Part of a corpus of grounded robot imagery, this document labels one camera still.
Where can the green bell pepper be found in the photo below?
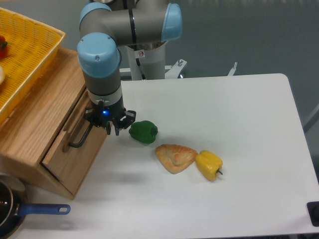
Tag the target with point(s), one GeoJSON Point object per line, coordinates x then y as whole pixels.
{"type": "Point", "coordinates": [144, 131]}

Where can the white metal base bracket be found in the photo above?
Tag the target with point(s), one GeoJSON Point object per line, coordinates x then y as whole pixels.
{"type": "Point", "coordinates": [171, 71]}

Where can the yellow plastic mesh basket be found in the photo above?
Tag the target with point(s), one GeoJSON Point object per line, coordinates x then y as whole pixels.
{"type": "Point", "coordinates": [32, 46]}

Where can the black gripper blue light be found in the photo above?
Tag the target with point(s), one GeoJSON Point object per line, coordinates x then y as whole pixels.
{"type": "Point", "coordinates": [101, 115]}

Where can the wooden drawer cabinet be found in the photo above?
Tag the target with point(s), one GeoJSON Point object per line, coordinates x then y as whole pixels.
{"type": "Point", "coordinates": [34, 141]}

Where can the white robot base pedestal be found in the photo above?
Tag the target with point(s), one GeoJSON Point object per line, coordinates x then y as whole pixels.
{"type": "Point", "coordinates": [146, 62]}

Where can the golden triangular pastry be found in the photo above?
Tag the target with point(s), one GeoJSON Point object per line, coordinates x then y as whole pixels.
{"type": "Point", "coordinates": [175, 158]}

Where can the wooden top drawer black handle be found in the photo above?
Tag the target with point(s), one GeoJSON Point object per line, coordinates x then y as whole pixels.
{"type": "Point", "coordinates": [70, 165]}

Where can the yellow bell pepper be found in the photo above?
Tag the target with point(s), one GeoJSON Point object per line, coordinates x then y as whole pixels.
{"type": "Point", "coordinates": [209, 164]}

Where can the red tomato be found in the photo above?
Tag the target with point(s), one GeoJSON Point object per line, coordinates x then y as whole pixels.
{"type": "Point", "coordinates": [3, 47]}

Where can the white round item in basket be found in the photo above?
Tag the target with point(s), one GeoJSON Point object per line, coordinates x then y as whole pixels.
{"type": "Point", "coordinates": [2, 75]}

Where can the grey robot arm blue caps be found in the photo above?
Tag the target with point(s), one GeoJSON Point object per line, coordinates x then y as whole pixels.
{"type": "Point", "coordinates": [102, 32]}

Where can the black pan blue handle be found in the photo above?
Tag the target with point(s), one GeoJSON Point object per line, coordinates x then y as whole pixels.
{"type": "Point", "coordinates": [14, 206]}

